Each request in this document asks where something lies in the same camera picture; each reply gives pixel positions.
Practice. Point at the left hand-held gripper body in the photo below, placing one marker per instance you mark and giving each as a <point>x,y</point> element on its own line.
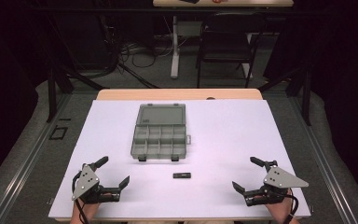
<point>86,183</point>

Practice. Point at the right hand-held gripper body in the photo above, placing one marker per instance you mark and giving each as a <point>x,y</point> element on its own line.
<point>279,180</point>

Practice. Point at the small black stick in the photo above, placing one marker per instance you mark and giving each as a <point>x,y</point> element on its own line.
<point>181,175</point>

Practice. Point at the grey plastic compartment box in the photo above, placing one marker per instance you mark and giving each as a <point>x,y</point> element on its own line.
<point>160,137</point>

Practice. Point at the person's left hand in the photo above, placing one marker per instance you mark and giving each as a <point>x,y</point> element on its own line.
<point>87,209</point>

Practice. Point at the person's right hand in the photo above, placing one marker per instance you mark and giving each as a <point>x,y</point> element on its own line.
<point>279,207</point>

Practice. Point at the metal clip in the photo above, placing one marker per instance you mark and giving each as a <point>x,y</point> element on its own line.
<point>50,201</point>
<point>310,209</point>

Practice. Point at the white board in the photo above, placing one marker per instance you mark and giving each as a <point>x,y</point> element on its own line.
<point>223,140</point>

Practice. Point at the black metal stand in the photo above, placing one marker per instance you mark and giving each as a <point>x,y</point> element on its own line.
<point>52,93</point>
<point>306,96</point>

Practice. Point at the wooden table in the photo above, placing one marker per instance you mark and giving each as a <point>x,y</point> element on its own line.
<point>174,94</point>

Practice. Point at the black chair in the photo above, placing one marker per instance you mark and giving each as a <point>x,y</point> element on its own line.
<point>225,46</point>

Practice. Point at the white-legged desk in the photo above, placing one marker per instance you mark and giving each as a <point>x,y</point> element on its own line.
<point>261,3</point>

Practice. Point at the black item on desk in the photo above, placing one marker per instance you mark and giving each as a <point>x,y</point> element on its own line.
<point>189,1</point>

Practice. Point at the grey floor rail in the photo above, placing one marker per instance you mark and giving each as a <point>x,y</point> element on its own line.
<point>323,161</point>
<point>28,161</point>

